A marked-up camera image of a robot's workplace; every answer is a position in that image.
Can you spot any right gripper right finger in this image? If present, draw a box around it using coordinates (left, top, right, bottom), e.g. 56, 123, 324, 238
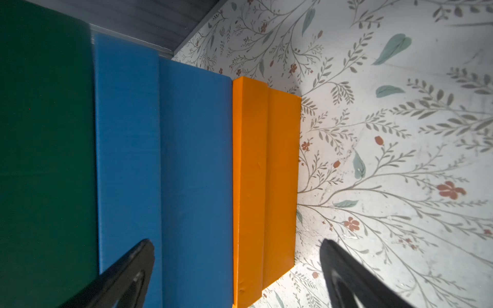
320, 239, 411, 307

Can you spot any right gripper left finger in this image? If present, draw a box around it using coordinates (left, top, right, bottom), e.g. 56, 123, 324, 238
61, 239, 155, 308

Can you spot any green shoebox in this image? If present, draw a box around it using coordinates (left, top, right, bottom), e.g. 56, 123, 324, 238
1, 1, 98, 307

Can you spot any blue shoebox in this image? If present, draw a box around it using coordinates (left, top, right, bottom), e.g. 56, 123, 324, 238
94, 34, 233, 307

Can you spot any orange shoebox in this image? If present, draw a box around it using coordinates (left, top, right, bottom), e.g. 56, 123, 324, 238
232, 77, 301, 307

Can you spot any floral table mat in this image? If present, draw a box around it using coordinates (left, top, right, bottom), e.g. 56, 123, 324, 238
175, 1, 492, 307

